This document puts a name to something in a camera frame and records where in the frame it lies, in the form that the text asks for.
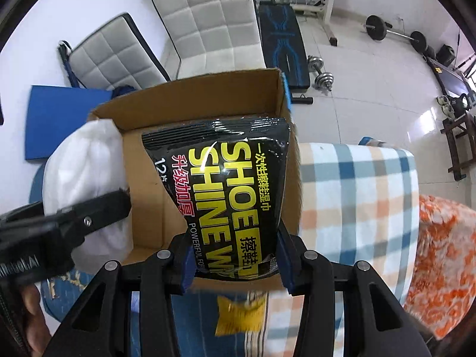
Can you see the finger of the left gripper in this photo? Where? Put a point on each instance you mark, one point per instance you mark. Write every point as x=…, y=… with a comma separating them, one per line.
x=86, y=217

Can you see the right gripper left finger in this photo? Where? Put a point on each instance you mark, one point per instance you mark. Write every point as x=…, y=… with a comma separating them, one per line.
x=168, y=272

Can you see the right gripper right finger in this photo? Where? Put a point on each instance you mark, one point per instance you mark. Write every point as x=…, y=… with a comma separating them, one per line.
x=307, y=273

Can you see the white soft plastic pack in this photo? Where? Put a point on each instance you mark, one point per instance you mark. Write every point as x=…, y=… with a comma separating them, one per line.
x=86, y=165

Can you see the yellow snack bag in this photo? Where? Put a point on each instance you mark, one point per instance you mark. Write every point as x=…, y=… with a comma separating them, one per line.
x=240, y=316

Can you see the black shoe shine wipes pack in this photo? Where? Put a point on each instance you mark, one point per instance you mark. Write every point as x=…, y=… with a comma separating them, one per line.
x=226, y=177

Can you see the person's left hand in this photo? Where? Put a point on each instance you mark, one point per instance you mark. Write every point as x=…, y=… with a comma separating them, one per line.
x=37, y=332

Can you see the blue striped bed cover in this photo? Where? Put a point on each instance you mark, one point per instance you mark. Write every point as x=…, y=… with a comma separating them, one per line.
x=196, y=317

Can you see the open cardboard box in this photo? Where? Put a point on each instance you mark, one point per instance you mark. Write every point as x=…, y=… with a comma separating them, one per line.
x=154, y=218

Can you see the plaid checkered blanket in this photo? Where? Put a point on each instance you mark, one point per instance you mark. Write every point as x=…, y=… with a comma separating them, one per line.
x=361, y=203

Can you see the blue foam mat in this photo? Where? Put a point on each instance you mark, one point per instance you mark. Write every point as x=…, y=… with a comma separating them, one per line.
x=55, y=112

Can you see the orange white floral blanket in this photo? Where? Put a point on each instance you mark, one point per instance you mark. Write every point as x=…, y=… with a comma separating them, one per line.
x=442, y=288

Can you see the left grey quilted cushion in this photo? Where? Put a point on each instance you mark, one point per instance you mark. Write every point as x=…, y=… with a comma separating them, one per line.
x=116, y=55

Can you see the grey quilted cushion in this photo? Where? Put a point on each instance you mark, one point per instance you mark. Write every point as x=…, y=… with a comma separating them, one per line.
x=209, y=36
x=116, y=55

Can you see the chrome dumbbell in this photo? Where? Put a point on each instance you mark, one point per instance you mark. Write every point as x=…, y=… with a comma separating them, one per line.
x=323, y=80

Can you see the dark wooden stool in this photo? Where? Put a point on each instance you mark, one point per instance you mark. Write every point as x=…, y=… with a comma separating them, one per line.
x=460, y=136

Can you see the black blue workout bench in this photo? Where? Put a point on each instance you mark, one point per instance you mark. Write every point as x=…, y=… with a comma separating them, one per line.
x=283, y=48

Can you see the black treadmill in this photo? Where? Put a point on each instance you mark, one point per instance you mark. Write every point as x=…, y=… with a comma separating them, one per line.
x=452, y=84

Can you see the right grey quilted cushion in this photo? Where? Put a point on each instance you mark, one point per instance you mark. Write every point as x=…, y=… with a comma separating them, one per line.
x=209, y=36

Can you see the floor barbell black plates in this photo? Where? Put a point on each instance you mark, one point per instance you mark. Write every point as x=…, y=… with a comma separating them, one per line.
x=378, y=29

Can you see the white squat rack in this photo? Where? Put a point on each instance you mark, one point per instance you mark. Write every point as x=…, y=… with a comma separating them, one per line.
x=321, y=10

